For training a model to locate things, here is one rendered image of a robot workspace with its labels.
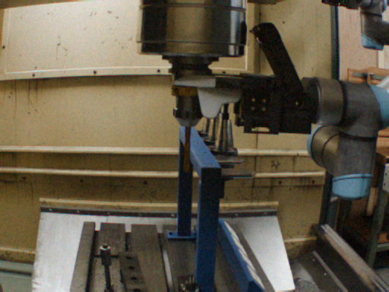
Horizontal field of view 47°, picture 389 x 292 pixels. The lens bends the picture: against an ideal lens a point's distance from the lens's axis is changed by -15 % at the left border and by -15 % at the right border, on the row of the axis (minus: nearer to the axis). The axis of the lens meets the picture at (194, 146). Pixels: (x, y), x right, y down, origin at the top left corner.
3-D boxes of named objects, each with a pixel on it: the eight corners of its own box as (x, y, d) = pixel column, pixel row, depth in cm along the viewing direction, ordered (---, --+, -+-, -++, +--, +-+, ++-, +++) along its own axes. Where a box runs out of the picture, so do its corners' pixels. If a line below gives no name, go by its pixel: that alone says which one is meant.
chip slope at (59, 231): (269, 268, 191) (277, 208, 186) (320, 354, 123) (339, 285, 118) (47, 265, 180) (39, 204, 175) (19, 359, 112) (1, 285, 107)
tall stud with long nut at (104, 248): (115, 289, 112) (111, 242, 109) (115, 293, 109) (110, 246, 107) (103, 288, 112) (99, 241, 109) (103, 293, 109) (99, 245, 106)
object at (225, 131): (213, 146, 120) (214, 117, 119) (232, 147, 120) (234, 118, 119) (214, 150, 116) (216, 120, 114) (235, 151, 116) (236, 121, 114)
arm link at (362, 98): (393, 138, 74) (396, 89, 73) (341, 135, 73) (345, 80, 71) (374, 130, 82) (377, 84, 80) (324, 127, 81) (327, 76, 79)
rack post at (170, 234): (199, 234, 154) (203, 136, 148) (201, 240, 148) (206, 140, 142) (166, 234, 152) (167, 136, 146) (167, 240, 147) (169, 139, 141)
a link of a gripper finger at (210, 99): (178, 120, 68) (243, 120, 71) (181, 75, 67) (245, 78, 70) (171, 116, 71) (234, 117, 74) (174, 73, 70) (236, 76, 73)
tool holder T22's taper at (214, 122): (208, 137, 131) (209, 110, 130) (226, 138, 130) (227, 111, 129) (206, 141, 127) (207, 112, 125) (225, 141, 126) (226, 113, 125)
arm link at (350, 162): (352, 185, 87) (359, 126, 85) (376, 201, 76) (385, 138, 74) (317, 185, 86) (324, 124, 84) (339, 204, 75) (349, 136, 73)
